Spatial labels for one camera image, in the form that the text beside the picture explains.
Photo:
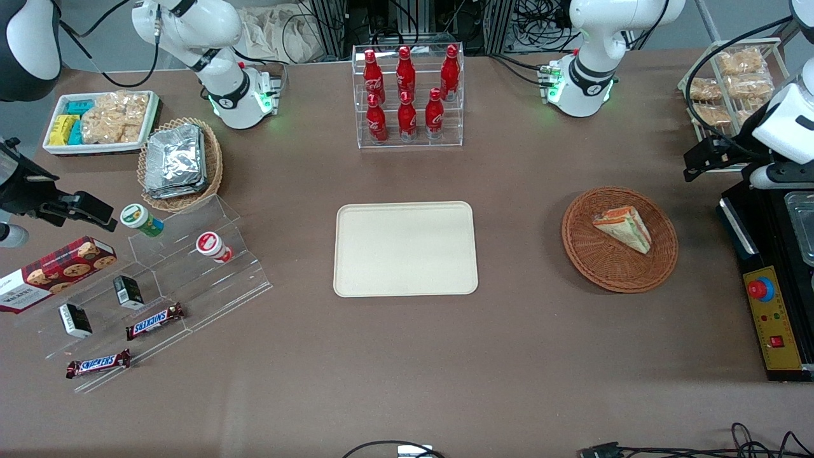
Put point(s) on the beige rectangular tray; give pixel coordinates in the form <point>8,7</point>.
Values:
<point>406,249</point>

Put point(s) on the red tartan cookie box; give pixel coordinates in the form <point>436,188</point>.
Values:
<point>57,273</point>

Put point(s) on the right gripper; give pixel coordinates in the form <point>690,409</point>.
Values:
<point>25,191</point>

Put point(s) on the clear acrylic bottle rack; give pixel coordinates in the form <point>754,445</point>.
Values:
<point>410,143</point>

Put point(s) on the cream cloth bag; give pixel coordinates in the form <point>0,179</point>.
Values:
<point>280,35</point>

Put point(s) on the aluminium frame post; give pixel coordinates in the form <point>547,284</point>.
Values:
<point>329,25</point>
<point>499,25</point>

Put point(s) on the red emergency stop button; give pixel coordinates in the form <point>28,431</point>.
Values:
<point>760,289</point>

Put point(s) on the white rectangular snack tray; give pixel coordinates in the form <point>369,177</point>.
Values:
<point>57,149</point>

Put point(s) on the triangle sandwich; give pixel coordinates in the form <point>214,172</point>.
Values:
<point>626,228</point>

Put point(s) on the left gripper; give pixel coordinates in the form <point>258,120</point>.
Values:
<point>725,151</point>

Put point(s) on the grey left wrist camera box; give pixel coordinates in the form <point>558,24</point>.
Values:
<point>782,176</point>

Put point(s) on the clear plastic container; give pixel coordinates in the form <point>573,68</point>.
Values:
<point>801,222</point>

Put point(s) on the teal snack packet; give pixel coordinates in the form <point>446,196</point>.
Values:
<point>79,107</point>
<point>75,133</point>

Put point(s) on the brown chocolate bar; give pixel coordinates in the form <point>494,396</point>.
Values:
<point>154,321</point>
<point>98,364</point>

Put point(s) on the clear acrylic step display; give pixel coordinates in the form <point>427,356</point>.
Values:
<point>191,280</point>

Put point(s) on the yellow snack packet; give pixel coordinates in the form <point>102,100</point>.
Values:
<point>62,129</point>

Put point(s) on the red cola bottle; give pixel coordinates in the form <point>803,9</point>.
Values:
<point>434,116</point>
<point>406,76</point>
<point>376,124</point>
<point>407,119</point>
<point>449,75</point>
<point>372,79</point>

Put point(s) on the clear bag of rice crackers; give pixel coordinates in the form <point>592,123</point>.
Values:
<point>114,117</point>

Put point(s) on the yellow control panel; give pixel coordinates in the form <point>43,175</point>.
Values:
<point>772,324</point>

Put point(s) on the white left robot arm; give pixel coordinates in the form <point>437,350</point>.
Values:
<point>591,38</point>

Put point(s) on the small black box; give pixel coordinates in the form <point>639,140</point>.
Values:
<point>75,320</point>
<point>129,291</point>

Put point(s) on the bagged bread pieces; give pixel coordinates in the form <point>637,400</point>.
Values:
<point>712,114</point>
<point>749,86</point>
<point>706,89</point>
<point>741,62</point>

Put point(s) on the green snack cup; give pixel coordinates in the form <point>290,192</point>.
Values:
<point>140,219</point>

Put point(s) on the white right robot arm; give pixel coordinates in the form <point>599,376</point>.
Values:
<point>203,32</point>

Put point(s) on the red snack cup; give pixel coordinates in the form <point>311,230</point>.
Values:
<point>213,247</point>

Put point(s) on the round brown wicker basket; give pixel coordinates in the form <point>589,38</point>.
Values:
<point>591,254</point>

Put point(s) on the black control machine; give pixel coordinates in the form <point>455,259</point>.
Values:
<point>772,245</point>

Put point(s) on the oval wicker basket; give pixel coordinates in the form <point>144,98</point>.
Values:
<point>213,159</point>

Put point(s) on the silver foil packets stack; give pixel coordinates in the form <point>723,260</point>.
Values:
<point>175,162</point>

